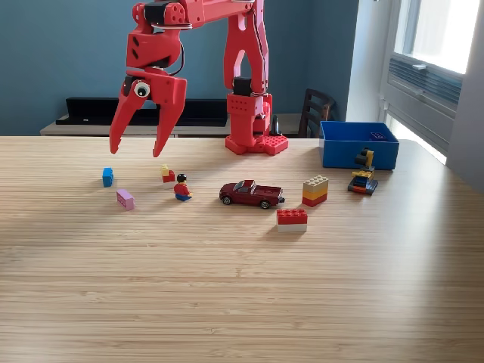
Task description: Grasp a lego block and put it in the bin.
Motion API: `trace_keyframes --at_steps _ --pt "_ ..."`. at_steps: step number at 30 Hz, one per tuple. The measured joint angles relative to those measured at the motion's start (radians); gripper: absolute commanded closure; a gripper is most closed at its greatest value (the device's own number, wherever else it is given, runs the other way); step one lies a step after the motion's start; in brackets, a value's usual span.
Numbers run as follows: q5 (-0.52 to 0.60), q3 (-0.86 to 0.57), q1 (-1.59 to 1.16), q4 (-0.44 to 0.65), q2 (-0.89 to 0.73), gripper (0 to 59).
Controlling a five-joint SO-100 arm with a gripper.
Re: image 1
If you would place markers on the pink lego brick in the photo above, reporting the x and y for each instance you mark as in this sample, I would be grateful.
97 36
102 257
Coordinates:
125 199

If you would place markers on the purple pink brick stack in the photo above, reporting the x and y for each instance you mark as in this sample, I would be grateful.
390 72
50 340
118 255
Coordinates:
378 135

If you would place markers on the small blue lego brick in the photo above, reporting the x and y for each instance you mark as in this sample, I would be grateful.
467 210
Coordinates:
107 177

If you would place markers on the blue plastic bin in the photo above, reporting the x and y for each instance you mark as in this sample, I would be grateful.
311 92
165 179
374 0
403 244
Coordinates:
340 155

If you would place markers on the pale wooden sideboard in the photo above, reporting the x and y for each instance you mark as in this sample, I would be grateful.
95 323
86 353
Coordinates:
75 130

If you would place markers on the yellow red white brick stack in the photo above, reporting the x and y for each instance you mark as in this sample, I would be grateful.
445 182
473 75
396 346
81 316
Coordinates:
168 177

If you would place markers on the toy figure red shirt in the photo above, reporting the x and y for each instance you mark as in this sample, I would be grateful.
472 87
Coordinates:
182 189

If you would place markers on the black table clamp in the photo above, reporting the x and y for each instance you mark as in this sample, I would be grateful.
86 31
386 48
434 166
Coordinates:
276 126

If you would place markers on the dark red toy car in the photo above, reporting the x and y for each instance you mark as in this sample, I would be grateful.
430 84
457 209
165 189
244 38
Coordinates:
249 193

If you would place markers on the dark wooden chair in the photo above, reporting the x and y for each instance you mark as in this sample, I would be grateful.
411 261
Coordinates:
314 113

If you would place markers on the tan orange red brick stack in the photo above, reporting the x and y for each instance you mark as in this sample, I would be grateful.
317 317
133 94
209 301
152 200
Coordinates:
314 192

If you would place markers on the small yellow toy digger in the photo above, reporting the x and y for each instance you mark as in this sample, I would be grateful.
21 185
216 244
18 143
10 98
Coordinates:
363 177

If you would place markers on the grey vent unit under window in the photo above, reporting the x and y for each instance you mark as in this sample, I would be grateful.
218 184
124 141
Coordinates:
423 98

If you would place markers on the bright window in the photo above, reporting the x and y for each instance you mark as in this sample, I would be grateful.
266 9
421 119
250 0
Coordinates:
446 30

